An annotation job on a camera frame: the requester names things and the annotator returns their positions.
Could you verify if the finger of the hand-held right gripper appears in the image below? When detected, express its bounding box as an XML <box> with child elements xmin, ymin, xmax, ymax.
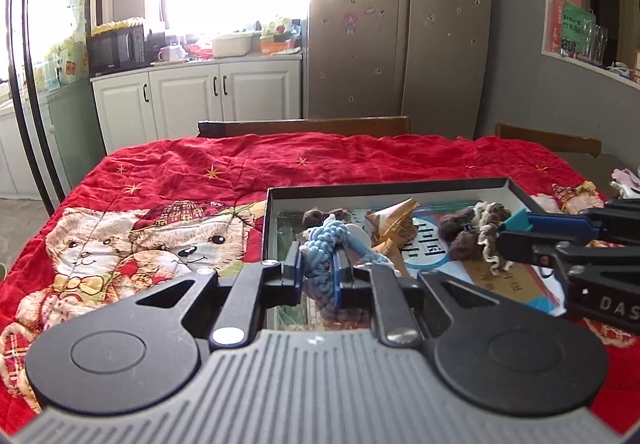
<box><xmin>498</xmin><ymin>230</ymin><xmax>593</xmax><ymax>276</ymax></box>
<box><xmin>501</xmin><ymin>205</ymin><xmax>640</xmax><ymax>247</ymax></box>

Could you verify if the beige double-door fridge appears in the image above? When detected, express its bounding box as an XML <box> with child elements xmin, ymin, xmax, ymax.
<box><xmin>302</xmin><ymin>0</ymin><xmax>494</xmax><ymax>141</ymax></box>

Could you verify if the black shallow cardboard box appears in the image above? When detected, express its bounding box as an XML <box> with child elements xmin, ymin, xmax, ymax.
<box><xmin>261</xmin><ymin>177</ymin><xmax>568</xmax><ymax>325</ymax></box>

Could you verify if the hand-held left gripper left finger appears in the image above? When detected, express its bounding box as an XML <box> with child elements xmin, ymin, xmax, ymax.
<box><xmin>135</xmin><ymin>251</ymin><xmax>304</xmax><ymax>350</ymax></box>

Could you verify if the white kitchen cabinet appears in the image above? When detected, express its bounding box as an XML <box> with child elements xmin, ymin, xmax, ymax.
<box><xmin>90</xmin><ymin>56</ymin><xmax>303</xmax><ymax>156</ymax></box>

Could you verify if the red printed blanket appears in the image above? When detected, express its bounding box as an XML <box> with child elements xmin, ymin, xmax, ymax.
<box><xmin>0</xmin><ymin>131</ymin><xmax>640</xmax><ymax>425</ymax></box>

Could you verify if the brown wooden chair back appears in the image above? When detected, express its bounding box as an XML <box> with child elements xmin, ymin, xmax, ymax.
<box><xmin>494</xmin><ymin>122</ymin><xmax>603</xmax><ymax>158</ymax></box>

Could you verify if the dark brown crochet scrunchie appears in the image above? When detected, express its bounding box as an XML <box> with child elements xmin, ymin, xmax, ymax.
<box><xmin>438</xmin><ymin>208</ymin><xmax>485</xmax><ymax>261</ymax></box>
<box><xmin>302</xmin><ymin>207</ymin><xmax>357</xmax><ymax>231</ymax></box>

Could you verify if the red paper bag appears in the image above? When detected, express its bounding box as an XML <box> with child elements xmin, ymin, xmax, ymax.
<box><xmin>549</xmin><ymin>0</ymin><xmax>584</xmax><ymax>56</ymax></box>

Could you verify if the black door frame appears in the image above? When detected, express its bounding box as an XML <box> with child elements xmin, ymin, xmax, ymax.
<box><xmin>9</xmin><ymin>0</ymin><xmax>67</xmax><ymax>216</ymax></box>

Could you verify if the dark wooden chair back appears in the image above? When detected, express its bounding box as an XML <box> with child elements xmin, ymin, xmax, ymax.
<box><xmin>197</xmin><ymin>116</ymin><xmax>411</xmax><ymax>138</ymax></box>

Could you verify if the green box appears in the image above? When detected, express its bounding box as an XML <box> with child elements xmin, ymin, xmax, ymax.
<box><xmin>558</xmin><ymin>0</ymin><xmax>596</xmax><ymax>57</ymax></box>

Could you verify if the brown and cream crochet scrunchie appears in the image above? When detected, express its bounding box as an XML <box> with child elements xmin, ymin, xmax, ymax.
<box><xmin>472</xmin><ymin>200</ymin><xmax>517</xmax><ymax>276</ymax></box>

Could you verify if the black microwave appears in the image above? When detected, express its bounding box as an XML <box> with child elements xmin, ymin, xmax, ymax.
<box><xmin>87</xmin><ymin>23</ymin><xmax>147</xmax><ymax>76</ymax></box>

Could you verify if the white plastic basin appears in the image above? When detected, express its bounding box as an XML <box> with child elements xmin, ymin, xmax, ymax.
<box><xmin>210</xmin><ymin>31</ymin><xmax>254</xmax><ymax>58</ymax></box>

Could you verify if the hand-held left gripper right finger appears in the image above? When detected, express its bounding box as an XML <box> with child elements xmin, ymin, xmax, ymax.
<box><xmin>335</xmin><ymin>249</ymin><xmax>506</xmax><ymax>349</ymax></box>

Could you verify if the white crumpled item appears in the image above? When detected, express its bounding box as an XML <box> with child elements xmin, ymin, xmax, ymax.
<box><xmin>610</xmin><ymin>167</ymin><xmax>640</xmax><ymax>198</ymax></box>

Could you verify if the large gold snack packet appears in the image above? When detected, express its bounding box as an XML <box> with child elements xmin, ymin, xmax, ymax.
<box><xmin>363</xmin><ymin>197</ymin><xmax>419</xmax><ymax>237</ymax></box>

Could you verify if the clear drinking glasses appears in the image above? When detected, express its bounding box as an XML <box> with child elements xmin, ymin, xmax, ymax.
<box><xmin>579</xmin><ymin>21</ymin><xmax>609</xmax><ymax>66</ymax></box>

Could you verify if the blue crochet scrunchie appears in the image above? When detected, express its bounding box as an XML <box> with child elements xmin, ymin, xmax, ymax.
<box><xmin>298</xmin><ymin>218</ymin><xmax>402</xmax><ymax>323</ymax></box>

